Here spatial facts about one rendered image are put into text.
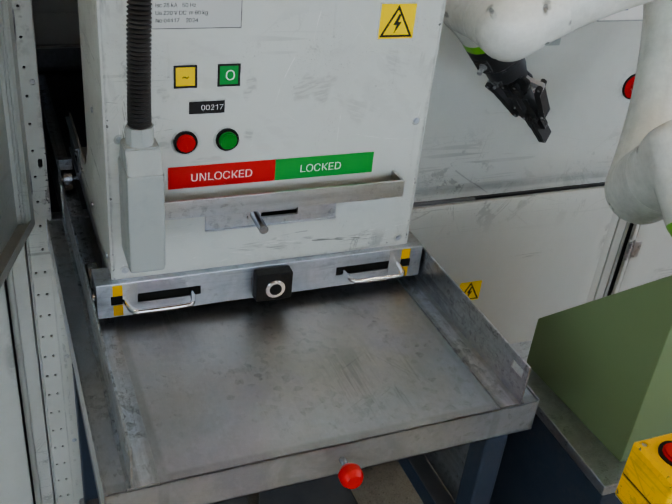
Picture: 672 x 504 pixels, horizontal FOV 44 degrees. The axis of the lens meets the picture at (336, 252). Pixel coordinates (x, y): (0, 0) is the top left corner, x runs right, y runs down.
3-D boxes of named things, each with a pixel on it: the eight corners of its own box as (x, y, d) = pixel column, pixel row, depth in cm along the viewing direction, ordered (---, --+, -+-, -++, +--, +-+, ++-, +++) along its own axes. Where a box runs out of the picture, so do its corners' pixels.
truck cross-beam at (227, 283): (418, 275, 144) (423, 245, 141) (97, 320, 124) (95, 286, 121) (405, 260, 148) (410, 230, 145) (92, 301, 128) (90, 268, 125)
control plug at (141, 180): (166, 270, 113) (165, 153, 104) (130, 275, 111) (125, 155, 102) (155, 241, 119) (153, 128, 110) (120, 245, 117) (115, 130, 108)
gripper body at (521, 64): (472, 71, 154) (491, 103, 161) (510, 73, 149) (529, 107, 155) (490, 40, 156) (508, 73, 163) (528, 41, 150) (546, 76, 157)
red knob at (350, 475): (364, 489, 109) (367, 471, 108) (342, 494, 108) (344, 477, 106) (351, 465, 113) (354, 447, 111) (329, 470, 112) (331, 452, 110)
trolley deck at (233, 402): (531, 429, 124) (540, 398, 121) (106, 528, 101) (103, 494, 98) (355, 213, 177) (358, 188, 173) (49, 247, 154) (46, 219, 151)
